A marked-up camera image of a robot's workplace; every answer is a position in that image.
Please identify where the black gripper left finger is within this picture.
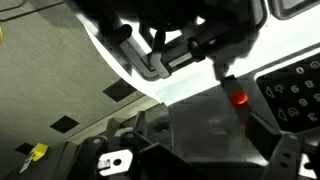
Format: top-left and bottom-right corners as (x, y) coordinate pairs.
(65, 110), (204, 180)

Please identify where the grey stove pot grate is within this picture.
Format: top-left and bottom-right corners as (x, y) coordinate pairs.
(70, 0), (268, 82)

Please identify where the white toy stove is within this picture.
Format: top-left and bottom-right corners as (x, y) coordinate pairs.
(63, 0), (320, 169)

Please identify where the red lit stove button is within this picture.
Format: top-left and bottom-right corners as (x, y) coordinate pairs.
(230, 89), (250, 107)

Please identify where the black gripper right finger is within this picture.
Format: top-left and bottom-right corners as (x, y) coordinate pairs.
(248, 112), (320, 180)

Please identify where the white paper tag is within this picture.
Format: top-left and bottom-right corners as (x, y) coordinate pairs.
(19, 151), (37, 175)

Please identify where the black number keypad panel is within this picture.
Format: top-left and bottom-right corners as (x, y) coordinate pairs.
(254, 52), (320, 135)

